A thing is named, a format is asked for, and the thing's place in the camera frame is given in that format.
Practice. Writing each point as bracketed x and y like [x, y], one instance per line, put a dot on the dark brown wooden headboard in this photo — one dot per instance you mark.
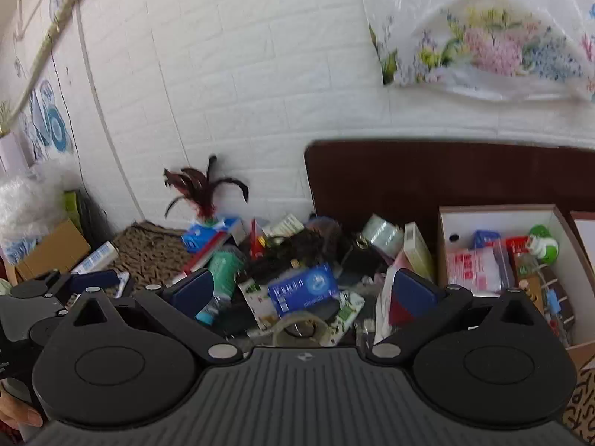
[395, 186]

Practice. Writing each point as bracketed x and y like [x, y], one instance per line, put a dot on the green plastic bottle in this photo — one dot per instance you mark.
[223, 269]

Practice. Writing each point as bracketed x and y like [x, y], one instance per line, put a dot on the white cardboard box container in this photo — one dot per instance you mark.
[488, 218]

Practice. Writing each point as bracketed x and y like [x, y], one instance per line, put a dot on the blue white box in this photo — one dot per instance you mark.
[302, 288]

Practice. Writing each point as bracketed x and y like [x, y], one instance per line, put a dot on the black pouch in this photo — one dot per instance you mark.
[358, 260]

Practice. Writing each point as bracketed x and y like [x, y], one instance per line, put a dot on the beige wall pipe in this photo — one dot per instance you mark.
[60, 14]

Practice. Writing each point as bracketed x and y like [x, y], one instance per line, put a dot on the brown cardboard box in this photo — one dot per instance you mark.
[51, 251]

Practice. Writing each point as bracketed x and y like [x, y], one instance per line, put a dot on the green white toy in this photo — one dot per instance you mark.
[544, 244]

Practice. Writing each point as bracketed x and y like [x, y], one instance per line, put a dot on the red yellow packet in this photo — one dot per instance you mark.
[256, 239]

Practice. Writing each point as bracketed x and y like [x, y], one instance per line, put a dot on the clear tape roll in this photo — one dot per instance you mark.
[300, 319]

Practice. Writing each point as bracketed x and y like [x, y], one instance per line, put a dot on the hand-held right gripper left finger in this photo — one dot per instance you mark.
[195, 288]

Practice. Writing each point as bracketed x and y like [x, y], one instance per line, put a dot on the clear packet of clips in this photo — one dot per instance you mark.
[544, 288]

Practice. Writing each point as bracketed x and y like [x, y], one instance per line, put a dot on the floral plastic bag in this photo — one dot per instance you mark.
[488, 42]

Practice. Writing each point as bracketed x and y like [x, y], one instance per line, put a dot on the small red packet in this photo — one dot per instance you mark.
[516, 247]

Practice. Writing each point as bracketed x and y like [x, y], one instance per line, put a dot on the red book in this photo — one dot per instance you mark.
[204, 254]

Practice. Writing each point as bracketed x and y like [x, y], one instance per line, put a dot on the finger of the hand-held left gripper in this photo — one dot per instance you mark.
[95, 281]

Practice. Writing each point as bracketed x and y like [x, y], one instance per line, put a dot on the leopard print blanket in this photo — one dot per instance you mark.
[148, 251]

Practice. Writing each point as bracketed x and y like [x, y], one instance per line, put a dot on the blue wall sticker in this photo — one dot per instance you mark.
[53, 130]

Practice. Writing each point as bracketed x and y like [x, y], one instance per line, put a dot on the green packet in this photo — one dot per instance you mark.
[72, 209]

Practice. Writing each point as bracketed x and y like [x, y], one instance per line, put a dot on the grey blue cloth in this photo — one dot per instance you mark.
[325, 228]

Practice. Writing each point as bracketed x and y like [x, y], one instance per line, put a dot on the light green box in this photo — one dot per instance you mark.
[418, 251]

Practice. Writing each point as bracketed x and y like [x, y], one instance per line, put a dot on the white toothpaste box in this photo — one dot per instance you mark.
[95, 258]

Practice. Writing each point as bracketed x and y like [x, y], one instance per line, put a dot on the grey green tape roll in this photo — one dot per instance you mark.
[381, 234]

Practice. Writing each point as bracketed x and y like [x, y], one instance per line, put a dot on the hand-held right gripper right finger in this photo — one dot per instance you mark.
[413, 288]

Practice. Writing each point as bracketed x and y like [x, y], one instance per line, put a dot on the small white green box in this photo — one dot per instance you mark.
[288, 225]

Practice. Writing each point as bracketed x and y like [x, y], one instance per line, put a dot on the small blue packet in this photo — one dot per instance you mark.
[486, 239]

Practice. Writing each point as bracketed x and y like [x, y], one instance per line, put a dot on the person's left hand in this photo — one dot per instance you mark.
[21, 417]

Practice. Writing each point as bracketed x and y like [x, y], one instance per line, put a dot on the dark tangled bundle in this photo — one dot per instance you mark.
[297, 251]

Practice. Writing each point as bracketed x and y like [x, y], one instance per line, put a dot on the dark red feather shuttlecock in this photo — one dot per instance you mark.
[197, 186]

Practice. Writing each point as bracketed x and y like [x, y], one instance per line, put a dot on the pink white packet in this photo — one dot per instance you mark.
[474, 269]

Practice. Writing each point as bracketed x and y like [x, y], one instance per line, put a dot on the clear bubble plastic bag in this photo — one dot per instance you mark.
[28, 204]

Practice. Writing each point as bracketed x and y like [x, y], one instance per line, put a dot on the blue tissue packet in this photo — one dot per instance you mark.
[200, 237]

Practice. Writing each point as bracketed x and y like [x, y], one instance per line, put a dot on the white box lid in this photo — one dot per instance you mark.
[586, 232]

